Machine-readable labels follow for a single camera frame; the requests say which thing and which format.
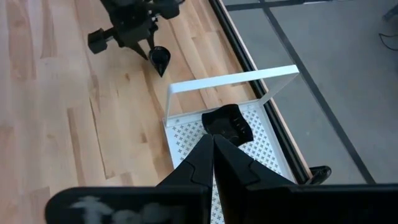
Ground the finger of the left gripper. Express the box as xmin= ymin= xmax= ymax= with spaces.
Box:
xmin=129 ymin=42 xmax=149 ymax=61
xmin=146 ymin=27 xmax=157 ymax=50

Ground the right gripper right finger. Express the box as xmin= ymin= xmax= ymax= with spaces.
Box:
xmin=214 ymin=135 xmax=296 ymax=189

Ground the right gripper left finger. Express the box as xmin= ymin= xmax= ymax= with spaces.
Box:
xmin=156 ymin=134 xmax=215 ymax=187

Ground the black teardrop plate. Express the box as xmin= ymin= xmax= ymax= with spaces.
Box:
xmin=148 ymin=45 xmax=172 ymax=78

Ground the black wavy square plate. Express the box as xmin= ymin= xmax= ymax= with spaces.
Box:
xmin=201 ymin=103 xmax=255 ymax=147

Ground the white perforated metal rack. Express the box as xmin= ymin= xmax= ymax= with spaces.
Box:
xmin=163 ymin=64 xmax=300 ymax=224

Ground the small black glossy object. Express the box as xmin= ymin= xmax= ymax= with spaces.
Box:
xmin=308 ymin=165 xmax=332 ymax=185

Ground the black floor cable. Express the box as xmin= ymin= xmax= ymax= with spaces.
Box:
xmin=378 ymin=32 xmax=398 ymax=51

